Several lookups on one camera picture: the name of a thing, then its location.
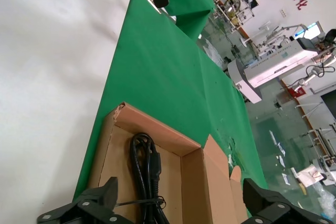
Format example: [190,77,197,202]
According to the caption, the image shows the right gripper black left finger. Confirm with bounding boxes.
[36,176,134,224]

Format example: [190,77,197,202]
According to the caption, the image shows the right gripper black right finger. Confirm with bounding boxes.
[243,178,326,224]

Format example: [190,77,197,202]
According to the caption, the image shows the black power cable bundle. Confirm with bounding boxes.
[130,132,169,224]

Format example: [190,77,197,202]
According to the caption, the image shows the white card box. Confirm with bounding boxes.
[296,165,328,187]

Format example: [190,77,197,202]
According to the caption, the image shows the cardboard box with torn corner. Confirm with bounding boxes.
[78,100,250,224]

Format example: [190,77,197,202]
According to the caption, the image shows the green cloth neighbouring table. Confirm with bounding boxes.
[165,0,215,38]

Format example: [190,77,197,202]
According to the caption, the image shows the crumpled clear plastic wrap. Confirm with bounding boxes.
[313,182,336,219]

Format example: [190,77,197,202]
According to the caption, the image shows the green table cloth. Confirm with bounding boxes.
[72,0,268,224]

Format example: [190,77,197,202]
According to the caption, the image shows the clear plastic sheets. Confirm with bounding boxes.
[203,36,226,67]

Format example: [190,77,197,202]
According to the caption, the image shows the black display on stand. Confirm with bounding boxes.
[320,93,336,120]

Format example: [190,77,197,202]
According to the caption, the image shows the red cabinet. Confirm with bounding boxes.
[287,87,307,98]

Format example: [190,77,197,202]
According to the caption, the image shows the white cabinet machine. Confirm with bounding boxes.
[227,37,322,104]

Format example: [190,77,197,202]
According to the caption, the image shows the white table cloth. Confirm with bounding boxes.
[0,0,137,224]

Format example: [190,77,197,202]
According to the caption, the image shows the grey desktop monitor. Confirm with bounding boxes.
[295,36,316,50]

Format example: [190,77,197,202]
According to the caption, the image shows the black office chair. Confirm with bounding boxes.
[325,28,336,45]

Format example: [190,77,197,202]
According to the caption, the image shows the metal frame equipment cart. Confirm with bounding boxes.
[212,0,257,29]

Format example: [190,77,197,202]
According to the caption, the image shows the white frame workbench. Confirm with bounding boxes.
[296,98,336,162]

